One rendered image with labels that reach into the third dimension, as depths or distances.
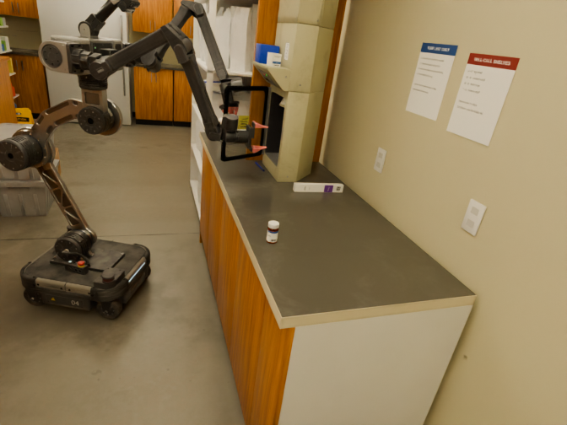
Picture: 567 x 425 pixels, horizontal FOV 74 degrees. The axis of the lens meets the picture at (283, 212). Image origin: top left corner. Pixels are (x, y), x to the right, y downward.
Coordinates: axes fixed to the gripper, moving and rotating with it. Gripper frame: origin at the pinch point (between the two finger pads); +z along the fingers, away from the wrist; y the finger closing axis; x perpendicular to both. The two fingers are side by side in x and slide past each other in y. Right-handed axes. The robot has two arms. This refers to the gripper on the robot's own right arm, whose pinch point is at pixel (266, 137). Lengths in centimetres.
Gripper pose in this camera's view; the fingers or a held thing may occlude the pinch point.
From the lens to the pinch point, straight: 184.0
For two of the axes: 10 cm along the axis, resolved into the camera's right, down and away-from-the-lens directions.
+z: 9.5, -0.3, 3.2
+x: -3.0, -4.3, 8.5
